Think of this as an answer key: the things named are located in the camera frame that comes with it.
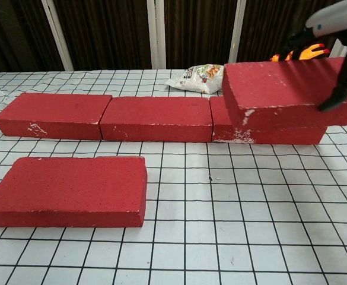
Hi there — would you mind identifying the red brick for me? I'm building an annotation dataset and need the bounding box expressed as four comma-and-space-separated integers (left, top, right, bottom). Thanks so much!
0, 92, 113, 141
209, 96, 328, 145
0, 156, 148, 229
222, 56, 347, 130
99, 96, 214, 143

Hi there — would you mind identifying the yellow rubber chicken toy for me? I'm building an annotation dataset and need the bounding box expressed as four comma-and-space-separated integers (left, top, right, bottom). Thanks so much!
269, 43, 330, 62

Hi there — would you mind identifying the white printed snack bag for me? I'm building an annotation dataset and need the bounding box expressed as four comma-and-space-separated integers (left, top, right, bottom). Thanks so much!
164, 64, 229, 95

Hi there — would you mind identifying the white black grid tablecloth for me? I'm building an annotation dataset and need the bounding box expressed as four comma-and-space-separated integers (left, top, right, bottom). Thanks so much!
0, 68, 347, 285

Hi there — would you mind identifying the white metal frame post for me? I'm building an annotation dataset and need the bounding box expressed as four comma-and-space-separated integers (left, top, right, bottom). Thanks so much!
147, 0, 167, 69
41, 0, 74, 71
327, 37, 347, 59
228, 0, 247, 65

